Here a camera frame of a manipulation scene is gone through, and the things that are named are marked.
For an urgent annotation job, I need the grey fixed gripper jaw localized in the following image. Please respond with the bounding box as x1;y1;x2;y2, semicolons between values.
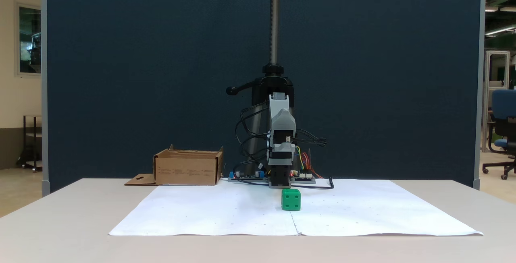
267;142;297;154

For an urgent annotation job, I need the green die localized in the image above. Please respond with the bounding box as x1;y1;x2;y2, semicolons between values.
281;188;302;211

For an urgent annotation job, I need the blue circuit board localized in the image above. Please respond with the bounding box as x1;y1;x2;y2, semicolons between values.
227;170;269;182

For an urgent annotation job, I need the white paper sheet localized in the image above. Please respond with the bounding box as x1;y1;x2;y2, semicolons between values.
108;179;483;237

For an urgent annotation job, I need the brown cardboard box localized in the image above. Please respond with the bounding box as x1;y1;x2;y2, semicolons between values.
124;144;224;186

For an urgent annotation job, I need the dark blue partition panel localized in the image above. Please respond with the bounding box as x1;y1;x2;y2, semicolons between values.
42;0;486;194

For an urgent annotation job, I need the blue office chair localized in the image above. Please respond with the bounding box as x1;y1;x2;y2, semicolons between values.
483;89;516;180

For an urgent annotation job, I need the ceiling light strip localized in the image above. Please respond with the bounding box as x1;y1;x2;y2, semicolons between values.
486;25;516;37

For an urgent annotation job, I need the black cart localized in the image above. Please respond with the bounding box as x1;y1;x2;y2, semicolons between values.
16;115;43;173

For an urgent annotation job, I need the black motor cable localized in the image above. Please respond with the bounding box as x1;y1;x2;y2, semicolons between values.
240;106;270;135
235;133;270;180
294;129;327;148

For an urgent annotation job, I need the circuit board with coloured wires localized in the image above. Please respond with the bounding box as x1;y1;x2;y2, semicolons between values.
290;170;316;184

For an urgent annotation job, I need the black cable with white plug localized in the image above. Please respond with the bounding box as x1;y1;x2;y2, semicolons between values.
290;176;335;191

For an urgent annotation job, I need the black camera tripod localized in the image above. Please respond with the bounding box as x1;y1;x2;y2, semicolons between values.
226;0;297;175

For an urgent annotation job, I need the framed wall window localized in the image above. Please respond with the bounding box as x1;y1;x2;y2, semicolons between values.
15;2;42;77

